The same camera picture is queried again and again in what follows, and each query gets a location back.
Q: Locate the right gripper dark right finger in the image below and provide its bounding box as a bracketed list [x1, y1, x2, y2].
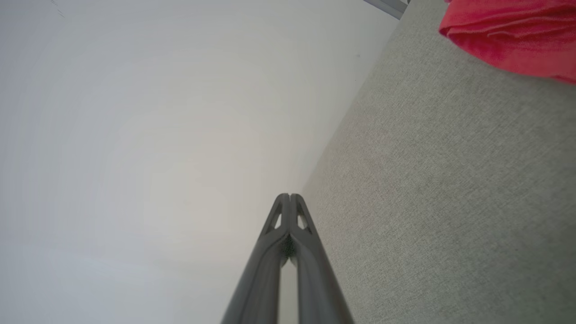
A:
[290, 193, 355, 324]

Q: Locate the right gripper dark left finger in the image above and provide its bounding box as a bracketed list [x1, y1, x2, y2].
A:
[220, 193, 290, 324]

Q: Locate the red white basketball jersey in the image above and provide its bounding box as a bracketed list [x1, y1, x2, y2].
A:
[439, 0, 576, 86]

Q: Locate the grey metal frame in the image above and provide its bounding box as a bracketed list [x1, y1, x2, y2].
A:
[363, 0, 411, 21]

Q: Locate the grey fabric sofa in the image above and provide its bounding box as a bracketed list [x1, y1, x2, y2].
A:
[299, 0, 576, 324]

